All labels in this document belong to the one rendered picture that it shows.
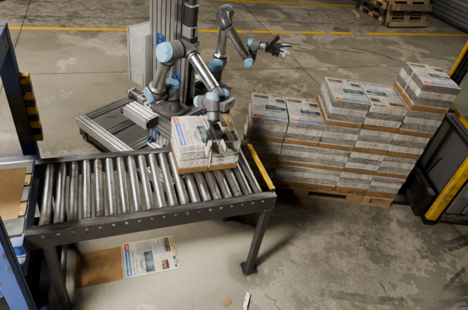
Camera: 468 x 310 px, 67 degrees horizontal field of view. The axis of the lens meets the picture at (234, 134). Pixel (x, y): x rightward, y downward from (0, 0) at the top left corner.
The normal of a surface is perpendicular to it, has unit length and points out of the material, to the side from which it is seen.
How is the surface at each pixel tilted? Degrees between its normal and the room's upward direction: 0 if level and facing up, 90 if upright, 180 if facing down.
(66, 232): 90
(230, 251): 0
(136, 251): 2
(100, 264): 0
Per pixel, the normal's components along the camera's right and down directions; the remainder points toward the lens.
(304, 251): 0.14, -0.79
